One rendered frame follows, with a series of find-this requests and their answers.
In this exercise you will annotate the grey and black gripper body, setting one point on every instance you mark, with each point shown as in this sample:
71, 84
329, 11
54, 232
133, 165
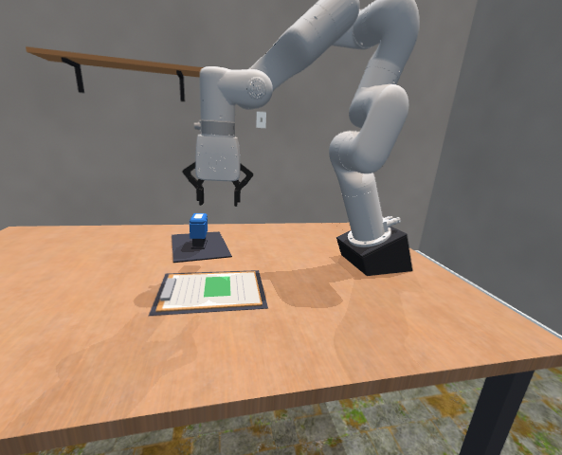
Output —
217, 157

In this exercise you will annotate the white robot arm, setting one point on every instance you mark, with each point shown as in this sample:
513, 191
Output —
355, 156

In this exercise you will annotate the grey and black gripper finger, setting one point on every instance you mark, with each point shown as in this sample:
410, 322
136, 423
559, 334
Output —
240, 185
196, 183

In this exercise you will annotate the blue self-inking stamp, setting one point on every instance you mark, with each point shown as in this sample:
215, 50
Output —
198, 230

